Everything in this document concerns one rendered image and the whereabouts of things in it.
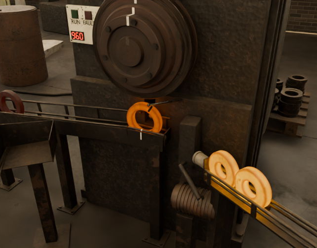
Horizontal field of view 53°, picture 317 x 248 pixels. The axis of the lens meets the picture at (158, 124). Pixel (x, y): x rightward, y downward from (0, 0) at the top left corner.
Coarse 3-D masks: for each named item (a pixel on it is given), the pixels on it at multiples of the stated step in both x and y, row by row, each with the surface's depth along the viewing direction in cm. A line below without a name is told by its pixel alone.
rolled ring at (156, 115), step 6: (138, 102) 152; (144, 102) 150; (132, 108) 152; (138, 108) 151; (144, 108) 149; (132, 114) 154; (150, 114) 149; (156, 114) 148; (132, 120) 156; (156, 120) 149; (132, 126) 157; (138, 126) 158; (156, 126) 151
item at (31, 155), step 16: (0, 128) 158; (16, 128) 159; (32, 128) 161; (48, 128) 162; (0, 144) 156; (16, 144) 163; (32, 144) 163; (48, 144) 162; (0, 160) 153; (16, 160) 151; (32, 160) 150; (48, 160) 149; (32, 176) 159; (48, 192) 171; (48, 208) 170; (48, 224) 175; (64, 224) 193; (48, 240) 181; (64, 240) 183
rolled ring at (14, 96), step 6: (6, 90) 188; (0, 96) 190; (12, 96) 185; (18, 96) 187; (0, 102) 192; (18, 102) 186; (0, 108) 195; (6, 108) 195; (18, 108) 188; (24, 108) 190
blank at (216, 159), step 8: (216, 152) 126; (224, 152) 124; (216, 160) 127; (224, 160) 122; (232, 160) 121; (216, 168) 129; (232, 168) 119; (224, 176) 128; (232, 176) 120; (232, 184) 121
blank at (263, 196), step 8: (248, 168) 113; (256, 168) 112; (240, 176) 116; (248, 176) 112; (256, 176) 109; (264, 176) 109; (240, 184) 117; (248, 184) 118; (256, 184) 110; (264, 184) 108; (248, 192) 117; (256, 192) 111; (264, 192) 107; (256, 200) 112; (264, 200) 108
